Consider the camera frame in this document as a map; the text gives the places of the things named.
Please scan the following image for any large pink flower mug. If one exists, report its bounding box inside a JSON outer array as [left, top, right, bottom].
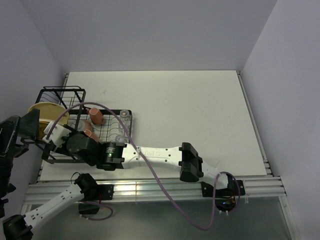
[[83, 129, 101, 143]]

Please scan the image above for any cream plate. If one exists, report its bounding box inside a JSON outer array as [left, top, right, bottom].
[[28, 102, 66, 124], [39, 118, 51, 125]]

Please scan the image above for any small pink mug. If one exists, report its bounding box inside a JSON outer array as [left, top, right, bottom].
[[87, 107, 104, 126]]

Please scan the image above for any clear glass cup front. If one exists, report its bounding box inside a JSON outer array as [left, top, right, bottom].
[[114, 134, 127, 143]]

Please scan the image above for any clear glass cup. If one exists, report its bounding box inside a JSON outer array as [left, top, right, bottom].
[[118, 122, 131, 135], [114, 134, 127, 143], [119, 109, 131, 123]]

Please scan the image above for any black yellow ornate plate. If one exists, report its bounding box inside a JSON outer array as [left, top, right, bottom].
[[38, 123, 48, 141]]

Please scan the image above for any patterned pink ceramic bowl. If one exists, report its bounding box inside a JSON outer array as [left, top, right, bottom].
[[75, 119, 93, 132]]

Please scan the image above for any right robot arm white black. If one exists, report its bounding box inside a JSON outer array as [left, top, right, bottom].
[[43, 131, 243, 198]]

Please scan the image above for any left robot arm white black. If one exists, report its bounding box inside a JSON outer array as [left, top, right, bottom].
[[0, 109, 98, 240]]

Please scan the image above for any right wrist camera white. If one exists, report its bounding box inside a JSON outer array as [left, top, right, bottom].
[[43, 121, 72, 147]]

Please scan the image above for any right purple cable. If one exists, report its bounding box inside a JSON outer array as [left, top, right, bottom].
[[44, 101, 242, 231]]

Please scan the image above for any black wire dish rack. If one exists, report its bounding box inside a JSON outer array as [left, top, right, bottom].
[[21, 86, 132, 164]]

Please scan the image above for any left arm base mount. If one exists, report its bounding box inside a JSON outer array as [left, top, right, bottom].
[[78, 184, 114, 217]]

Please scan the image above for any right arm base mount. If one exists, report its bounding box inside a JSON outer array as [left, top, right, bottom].
[[199, 178, 246, 213]]

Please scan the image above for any aluminium rail frame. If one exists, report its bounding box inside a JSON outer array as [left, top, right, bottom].
[[21, 71, 301, 240]]

